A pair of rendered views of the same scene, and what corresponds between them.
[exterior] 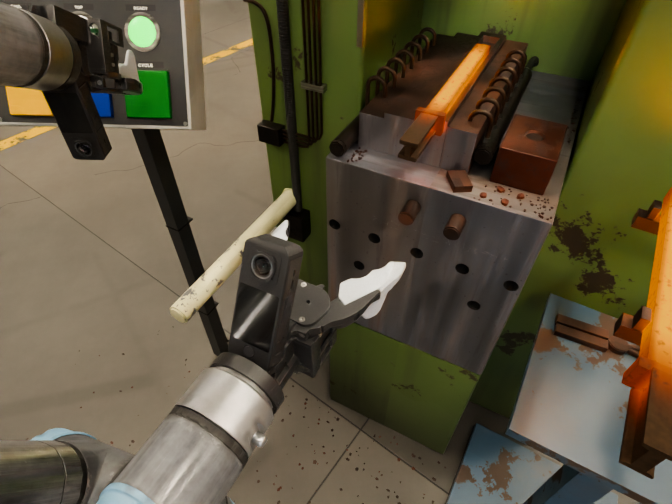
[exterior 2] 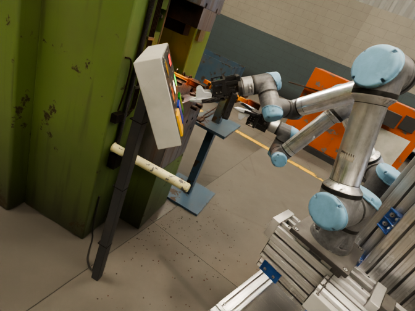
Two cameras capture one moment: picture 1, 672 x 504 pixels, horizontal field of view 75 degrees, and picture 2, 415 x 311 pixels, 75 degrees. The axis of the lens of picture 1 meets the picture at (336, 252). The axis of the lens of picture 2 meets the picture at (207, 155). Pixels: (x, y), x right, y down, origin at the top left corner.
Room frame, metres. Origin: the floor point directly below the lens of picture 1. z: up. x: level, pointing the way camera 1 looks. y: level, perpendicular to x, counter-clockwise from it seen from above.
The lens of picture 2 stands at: (0.83, 1.38, 1.35)
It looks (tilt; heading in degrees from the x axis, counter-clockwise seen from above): 26 degrees down; 253
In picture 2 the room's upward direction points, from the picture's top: 23 degrees clockwise
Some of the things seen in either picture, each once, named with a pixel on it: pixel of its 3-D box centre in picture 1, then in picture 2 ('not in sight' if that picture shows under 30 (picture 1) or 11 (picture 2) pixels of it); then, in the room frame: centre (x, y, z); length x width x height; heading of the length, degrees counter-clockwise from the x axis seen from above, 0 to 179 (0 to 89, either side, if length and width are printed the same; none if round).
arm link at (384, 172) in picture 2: not in sight; (383, 179); (-0.32, 0.40, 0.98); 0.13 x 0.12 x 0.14; 71
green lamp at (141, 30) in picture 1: (142, 32); not in sight; (0.74, 0.31, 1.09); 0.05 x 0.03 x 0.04; 63
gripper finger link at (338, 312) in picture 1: (337, 304); not in sight; (0.27, 0.00, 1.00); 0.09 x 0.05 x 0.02; 117
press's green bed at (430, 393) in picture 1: (425, 315); (128, 171); (0.81, -0.28, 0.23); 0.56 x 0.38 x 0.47; 153
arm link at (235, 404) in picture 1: (230, 411); (273, 125); (0.16, 0.09, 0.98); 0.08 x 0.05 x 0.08; 63
